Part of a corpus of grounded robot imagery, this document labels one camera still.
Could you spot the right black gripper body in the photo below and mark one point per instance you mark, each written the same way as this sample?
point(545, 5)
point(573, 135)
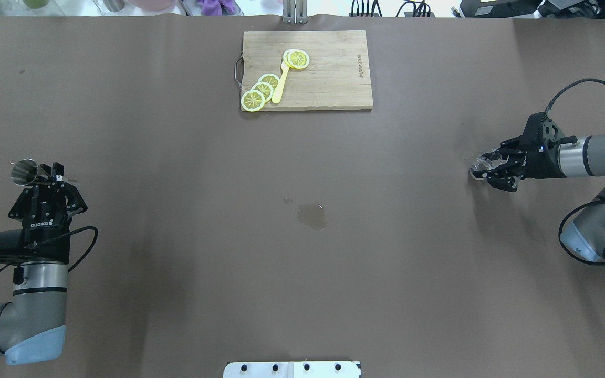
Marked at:
point(541, 164)

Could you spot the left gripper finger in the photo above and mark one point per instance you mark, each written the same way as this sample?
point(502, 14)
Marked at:
point(27, 204)
point(65, 193)

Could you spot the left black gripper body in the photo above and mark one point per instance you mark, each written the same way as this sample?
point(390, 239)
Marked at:
point(45, 225)

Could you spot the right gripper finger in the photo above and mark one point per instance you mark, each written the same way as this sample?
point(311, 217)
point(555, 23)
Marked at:
point(512, 150)
point(505, 180)

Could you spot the clear glass cup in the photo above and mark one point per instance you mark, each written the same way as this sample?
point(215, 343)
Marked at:
point(485, 162)

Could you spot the steel jigger measuring cup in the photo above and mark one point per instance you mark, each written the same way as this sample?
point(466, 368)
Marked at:
point(27, 172)

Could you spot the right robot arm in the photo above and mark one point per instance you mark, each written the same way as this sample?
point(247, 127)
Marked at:
point(582, 232)

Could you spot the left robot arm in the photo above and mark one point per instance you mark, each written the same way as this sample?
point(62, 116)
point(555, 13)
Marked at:
point(33, 322)

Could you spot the wooden cutting board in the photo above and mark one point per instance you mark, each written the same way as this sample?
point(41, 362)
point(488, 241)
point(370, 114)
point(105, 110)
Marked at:
point(337, 78)

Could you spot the lemon slice front left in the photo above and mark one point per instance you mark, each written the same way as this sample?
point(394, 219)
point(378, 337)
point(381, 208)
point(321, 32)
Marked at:
point(253, 100)

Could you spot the black power strip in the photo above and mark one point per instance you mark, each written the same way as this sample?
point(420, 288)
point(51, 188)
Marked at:
point(365, 9)

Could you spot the lemon slice middle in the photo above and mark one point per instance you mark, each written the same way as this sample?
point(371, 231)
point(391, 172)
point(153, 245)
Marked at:
point(266, 89)

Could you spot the lemon slice rear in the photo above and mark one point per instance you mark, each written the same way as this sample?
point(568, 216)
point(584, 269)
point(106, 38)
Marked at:
point(270, 78)

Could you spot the purple cloth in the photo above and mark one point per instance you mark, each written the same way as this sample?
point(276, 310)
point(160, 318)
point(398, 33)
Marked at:
point(219, 8)

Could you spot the lemon slice on spoon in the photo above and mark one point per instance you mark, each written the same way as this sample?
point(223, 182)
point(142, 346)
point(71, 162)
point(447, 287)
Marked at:
point(296, 58)

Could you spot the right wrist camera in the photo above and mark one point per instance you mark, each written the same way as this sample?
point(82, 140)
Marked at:
point(541, 134)

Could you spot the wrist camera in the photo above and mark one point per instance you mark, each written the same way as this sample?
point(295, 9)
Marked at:
point(21, 246)
point(541, 134)

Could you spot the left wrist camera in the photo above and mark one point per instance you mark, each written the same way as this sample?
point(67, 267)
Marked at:
point(21, 246)

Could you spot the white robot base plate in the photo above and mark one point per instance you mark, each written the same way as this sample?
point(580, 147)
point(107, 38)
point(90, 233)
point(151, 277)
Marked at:
point(293, 369)

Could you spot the aluminium frame post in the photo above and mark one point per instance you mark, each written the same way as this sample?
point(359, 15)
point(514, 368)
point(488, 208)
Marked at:
point(295, 11)

